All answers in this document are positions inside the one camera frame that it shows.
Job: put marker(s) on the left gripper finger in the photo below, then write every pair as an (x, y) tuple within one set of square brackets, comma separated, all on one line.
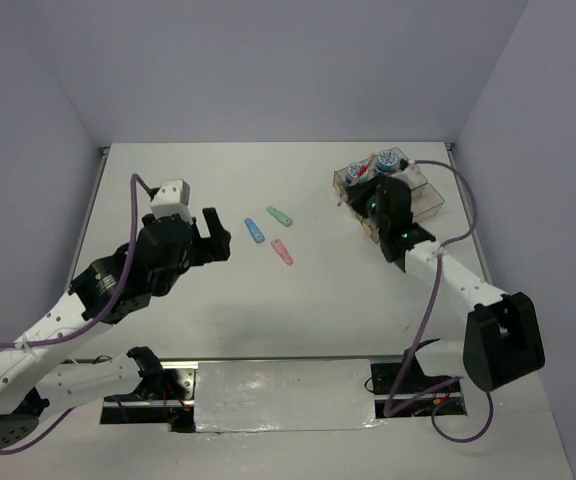
[(217, 247), (213, 223)]

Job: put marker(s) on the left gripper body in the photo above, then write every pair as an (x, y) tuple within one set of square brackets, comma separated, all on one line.
[(198, 251)]

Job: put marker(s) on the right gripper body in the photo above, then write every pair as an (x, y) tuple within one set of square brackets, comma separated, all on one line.
[(364, 202)]

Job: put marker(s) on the blue round jar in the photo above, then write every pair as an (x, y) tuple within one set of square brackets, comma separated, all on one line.
[(357, 173), (387, 162)]

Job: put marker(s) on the red pen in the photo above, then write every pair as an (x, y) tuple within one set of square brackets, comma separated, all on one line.
[(340, 180)]

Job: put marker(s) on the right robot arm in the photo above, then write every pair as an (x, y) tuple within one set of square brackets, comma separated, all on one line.
[(502, 340)]

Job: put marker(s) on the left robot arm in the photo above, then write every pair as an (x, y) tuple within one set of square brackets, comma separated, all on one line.
[(32, 386)]

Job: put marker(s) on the blue correction tape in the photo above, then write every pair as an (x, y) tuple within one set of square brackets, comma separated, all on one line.
[(254, 231)]

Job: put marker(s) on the back transparent brown tray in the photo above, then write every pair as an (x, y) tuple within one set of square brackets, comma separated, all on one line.
[(372, 173)]

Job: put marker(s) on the pink correction tape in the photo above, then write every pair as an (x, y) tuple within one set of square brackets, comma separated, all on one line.
[(282, 251)]

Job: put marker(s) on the green correction tape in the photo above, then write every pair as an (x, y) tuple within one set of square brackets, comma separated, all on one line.
[(279, 216)]

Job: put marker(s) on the silver taped plate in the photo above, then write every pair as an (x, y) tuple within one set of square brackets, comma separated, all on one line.
[(283, 396)]

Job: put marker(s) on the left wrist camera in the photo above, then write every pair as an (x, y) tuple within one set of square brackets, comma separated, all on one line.
[(172, 198)]

